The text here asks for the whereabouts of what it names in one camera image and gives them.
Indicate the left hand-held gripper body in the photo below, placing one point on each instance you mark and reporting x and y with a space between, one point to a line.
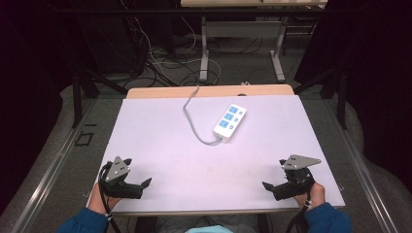
117 171

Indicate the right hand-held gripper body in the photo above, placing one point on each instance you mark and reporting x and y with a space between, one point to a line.
296 181

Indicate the white power strip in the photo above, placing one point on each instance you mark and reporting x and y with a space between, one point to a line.
230 122

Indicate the person's right hand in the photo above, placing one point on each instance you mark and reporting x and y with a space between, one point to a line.
315 195

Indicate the person's left hand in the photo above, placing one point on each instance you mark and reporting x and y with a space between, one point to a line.
97 200

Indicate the white table mat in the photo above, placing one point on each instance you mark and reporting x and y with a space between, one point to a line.
200 168

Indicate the black metal stand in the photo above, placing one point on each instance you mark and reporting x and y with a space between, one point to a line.
336 90
84 87

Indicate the wooden table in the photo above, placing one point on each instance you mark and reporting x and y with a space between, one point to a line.
210 91

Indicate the metal floor rail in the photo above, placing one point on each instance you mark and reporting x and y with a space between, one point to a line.
42 181
359 168

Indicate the white metal frame desk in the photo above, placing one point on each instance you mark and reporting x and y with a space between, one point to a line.
241 29

